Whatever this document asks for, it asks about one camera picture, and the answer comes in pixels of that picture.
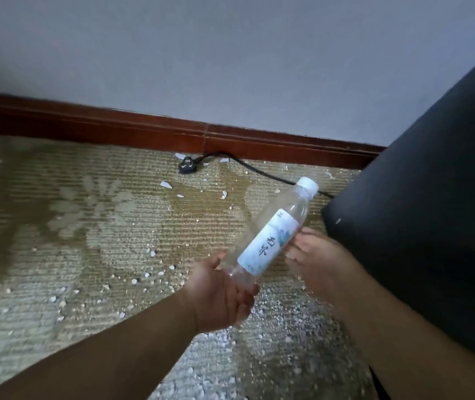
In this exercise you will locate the person's right forearm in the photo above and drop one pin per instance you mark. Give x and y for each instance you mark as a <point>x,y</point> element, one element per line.
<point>412,341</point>

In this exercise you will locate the person's left thumb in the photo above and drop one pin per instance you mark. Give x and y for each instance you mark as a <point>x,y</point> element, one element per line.
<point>216,261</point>

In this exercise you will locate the person's right fingers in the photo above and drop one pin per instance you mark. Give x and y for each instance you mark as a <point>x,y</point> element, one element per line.
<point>300,246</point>

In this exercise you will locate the person's right hand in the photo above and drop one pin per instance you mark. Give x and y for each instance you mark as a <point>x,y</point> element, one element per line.
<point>323,266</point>

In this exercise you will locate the clear plastic water bottle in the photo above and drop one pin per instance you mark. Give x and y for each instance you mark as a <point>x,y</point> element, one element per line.
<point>268,233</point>

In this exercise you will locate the brown wooden baseboard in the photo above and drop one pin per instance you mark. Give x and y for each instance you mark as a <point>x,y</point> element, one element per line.
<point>171,131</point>

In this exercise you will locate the black power plug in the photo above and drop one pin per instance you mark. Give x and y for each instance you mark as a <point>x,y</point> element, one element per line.
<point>186,166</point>

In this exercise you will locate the black upholstered furniture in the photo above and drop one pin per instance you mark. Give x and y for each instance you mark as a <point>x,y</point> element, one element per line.
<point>429,212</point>

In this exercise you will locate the person's left hand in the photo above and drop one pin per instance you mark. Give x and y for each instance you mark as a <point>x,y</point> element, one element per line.
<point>214,299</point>

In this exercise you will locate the person's left forearm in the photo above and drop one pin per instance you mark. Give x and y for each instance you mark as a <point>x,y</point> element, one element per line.
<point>96,354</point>

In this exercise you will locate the beige floral patterned carpet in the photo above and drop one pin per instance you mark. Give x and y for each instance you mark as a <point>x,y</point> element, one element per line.
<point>96,254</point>

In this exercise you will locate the scattered white plaster debris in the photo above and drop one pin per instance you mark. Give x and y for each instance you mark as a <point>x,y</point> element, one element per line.
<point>166,262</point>

